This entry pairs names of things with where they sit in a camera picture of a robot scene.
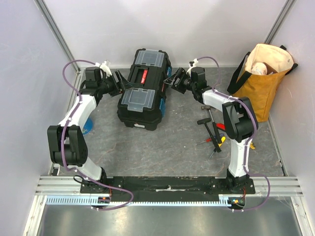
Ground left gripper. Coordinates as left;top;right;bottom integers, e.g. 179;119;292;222
98;70;135;98

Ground black plastic toolbox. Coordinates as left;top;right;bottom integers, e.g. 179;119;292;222
117;49;172;131

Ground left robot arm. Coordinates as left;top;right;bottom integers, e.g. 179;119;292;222
47;66;131;193

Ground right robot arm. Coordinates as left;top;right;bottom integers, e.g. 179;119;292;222
163;67;258;194

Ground hammer with metal shaft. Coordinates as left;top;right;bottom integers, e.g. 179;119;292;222
201;105;217;130

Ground blue tape roll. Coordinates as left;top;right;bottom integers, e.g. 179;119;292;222
82;118;94;135

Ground yellow blue screwdriver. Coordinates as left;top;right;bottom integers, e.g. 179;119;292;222
214;133;226;147

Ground yellow canvas tote bag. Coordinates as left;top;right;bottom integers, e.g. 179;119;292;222
227;43;298;122

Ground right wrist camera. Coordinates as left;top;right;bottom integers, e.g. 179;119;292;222
187;58;198;76

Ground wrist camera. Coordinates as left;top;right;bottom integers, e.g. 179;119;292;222
94;60;112;76
187;58;198;76

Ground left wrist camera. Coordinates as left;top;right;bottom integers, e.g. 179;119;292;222
94;60;112;76

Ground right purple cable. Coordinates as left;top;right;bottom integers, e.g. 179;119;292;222
196;56;272;212

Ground red handled pliers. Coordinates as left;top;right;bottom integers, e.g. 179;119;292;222
216;123;225;131

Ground red handled screwdriver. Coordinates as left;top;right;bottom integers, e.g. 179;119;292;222
196;138;212;146

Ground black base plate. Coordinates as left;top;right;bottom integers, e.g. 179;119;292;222
73;175;255;200

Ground aluminium frame rail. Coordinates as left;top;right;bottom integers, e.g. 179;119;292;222
35;176;303;197

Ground blue cable duct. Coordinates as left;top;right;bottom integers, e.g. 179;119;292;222
46;195;231;207

